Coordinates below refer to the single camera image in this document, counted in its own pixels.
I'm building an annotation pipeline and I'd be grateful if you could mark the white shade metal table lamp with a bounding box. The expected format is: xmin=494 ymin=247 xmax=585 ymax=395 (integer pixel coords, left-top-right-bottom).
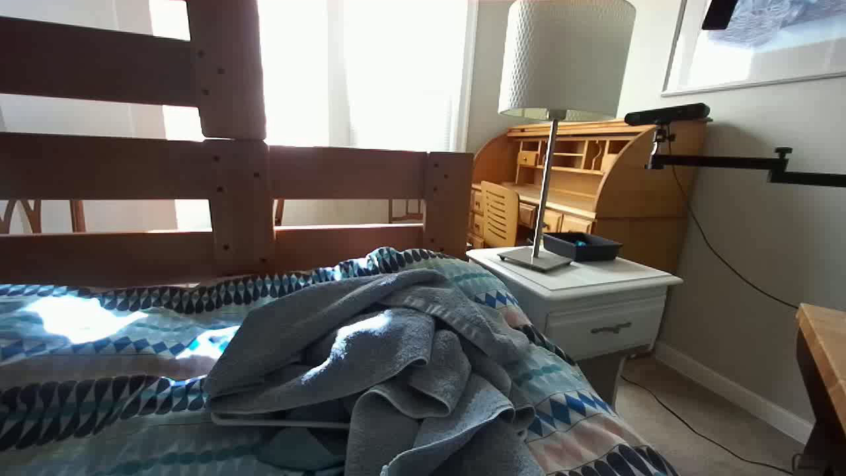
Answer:
xmin=498 ymin=0 xmax=639 ymax=274

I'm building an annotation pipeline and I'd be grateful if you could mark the grey towel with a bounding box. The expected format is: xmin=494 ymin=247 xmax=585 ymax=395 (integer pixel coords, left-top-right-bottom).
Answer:
xmin=203 ymin=268 xmax=565 ymax=476

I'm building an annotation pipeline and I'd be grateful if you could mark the black tray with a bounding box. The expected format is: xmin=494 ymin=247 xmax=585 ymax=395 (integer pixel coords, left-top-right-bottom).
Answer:
xmin=543 ymin=231 xmax=625 ymax=265

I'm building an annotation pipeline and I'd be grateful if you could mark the white nightstand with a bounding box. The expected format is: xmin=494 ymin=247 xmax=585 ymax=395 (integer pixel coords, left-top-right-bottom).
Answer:
xmin=463 ymin=243 xmax=684 ymax=407

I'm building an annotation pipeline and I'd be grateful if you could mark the light wooden roll-top desk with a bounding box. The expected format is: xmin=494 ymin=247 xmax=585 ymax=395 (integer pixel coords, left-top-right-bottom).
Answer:
xmin=465 ymin=118 xmax=708 ymax=274

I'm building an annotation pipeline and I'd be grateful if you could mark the brown wooden chair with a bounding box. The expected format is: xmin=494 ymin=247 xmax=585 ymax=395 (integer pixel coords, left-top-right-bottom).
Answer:
xmin=0 ymin=195 xmax=91 ymax=236

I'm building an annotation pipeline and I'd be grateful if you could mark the blue patterned bed blanket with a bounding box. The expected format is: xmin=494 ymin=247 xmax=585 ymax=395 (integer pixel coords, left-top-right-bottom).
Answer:
xmin=0 ymin=247 xmax=683 ymax=476

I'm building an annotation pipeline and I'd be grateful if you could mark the wooden table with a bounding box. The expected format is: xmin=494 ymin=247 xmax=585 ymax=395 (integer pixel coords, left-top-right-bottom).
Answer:
xmin=793 ymin=302 xmax=846 ymax=476

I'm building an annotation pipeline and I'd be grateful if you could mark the brown wooden bunk bed frame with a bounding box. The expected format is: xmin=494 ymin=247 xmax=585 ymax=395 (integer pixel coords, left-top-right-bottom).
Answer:
xmin=0 ymin=0 xmax=477 ymax=288

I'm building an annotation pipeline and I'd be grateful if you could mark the black stereo camera bar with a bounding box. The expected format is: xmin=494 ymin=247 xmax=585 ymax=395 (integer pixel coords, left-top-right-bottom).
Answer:
xmin=621 ymin=101 xmax=713 ymax=128

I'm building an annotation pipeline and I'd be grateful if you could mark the thin black cable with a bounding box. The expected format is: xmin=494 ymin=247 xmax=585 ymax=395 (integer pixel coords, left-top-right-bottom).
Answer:
xmin=619 ymin=354 xmax=801 ymax=476
xmin=670 ymin=161 xmax=801 ymax=311

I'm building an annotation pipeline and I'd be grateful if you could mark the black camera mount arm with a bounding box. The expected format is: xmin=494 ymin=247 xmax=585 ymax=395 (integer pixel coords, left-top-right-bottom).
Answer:
xmin=645 ymin=122 xmax=846 ymax=190

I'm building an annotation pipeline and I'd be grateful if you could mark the white framed wall picture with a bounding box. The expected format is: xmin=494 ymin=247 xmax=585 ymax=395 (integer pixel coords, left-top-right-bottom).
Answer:
xmin=659 ymin=0 xmax=846 ymax=98

